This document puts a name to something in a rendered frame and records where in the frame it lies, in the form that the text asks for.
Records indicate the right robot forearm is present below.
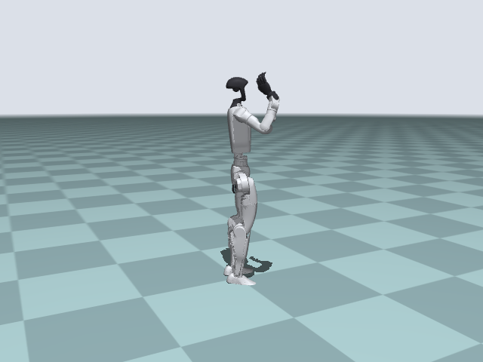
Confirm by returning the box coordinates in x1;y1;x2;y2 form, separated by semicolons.
260;94;280;130

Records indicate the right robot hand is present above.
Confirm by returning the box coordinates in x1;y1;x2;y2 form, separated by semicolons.
257;72;279;100

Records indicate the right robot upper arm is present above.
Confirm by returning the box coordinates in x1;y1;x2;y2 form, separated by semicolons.
232;107;272;134

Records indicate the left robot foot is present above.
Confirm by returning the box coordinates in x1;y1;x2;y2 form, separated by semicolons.
224;265;253;275

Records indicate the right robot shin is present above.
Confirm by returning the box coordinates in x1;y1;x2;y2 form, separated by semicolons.
233;226;251;278

